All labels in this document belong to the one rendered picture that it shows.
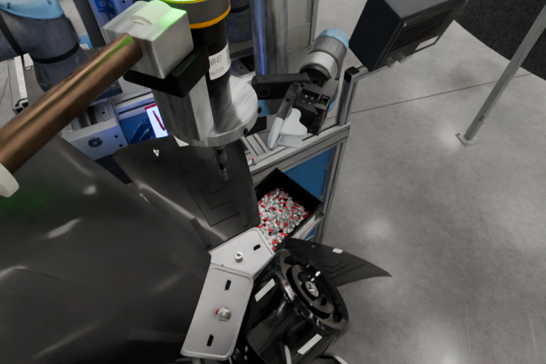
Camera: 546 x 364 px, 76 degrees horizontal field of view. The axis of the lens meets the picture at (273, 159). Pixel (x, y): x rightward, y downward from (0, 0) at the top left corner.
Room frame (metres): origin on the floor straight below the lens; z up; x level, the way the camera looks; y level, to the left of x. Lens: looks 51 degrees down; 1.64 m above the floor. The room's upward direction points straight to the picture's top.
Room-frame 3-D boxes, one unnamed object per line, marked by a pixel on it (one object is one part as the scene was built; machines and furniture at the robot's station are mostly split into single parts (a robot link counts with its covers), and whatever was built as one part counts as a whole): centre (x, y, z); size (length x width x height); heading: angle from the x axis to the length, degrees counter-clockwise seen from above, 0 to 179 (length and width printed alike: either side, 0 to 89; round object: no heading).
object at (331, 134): (0.56, 0.15, 0.82); 0.90 x 0.04 x 0.08; 122
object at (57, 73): (0.78, 0.55, 1.09); 0.15 x 0.15 x 0.10
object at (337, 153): (0.78, -0.22, 0.39); 0.04 x 0.04 x 0.78; 32
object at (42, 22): (0.77, 0.56, 1.20); 0.13 x 0.12 x 0.14; 124
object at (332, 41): (0.68, -0.12, 1.17); 0.11 x 0.08 x 0.09; 159
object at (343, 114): (0.78, -0.22, 0.96); 0.03 x 0.03 x 0.20; 32
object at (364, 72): (0.84, -0.30, 1.04); 0.24 x 0.03 x 0.03; 122
